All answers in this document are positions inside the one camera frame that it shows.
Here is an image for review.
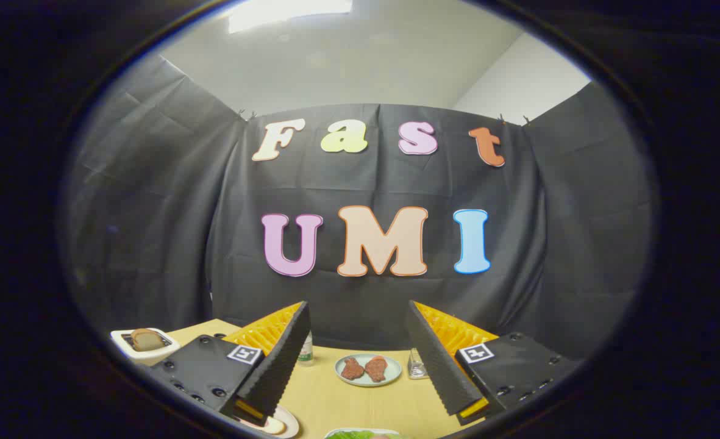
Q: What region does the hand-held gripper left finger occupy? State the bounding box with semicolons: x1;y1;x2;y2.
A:
133;300;312;427

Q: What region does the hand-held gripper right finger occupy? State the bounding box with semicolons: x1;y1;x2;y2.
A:
405;300;583;426

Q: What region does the green lettuce leaf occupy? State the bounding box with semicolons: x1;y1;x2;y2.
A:
326;430;397;439

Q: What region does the light blue plate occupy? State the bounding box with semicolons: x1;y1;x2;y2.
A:
335;354;402;388

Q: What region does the round beige plate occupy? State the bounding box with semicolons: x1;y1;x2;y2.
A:
238;404;300;439

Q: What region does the small white dish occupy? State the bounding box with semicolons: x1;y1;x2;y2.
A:
324;427;404;439

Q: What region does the white toaster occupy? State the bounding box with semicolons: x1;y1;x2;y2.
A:
110;328;181;366

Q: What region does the bread slice in toaster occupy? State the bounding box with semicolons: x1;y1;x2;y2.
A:
130;329;166;352

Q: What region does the black backdrop cloth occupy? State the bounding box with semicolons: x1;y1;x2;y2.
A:
61;54;659;366

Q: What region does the small wire basket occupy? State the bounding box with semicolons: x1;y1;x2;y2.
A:
407;348;429;380

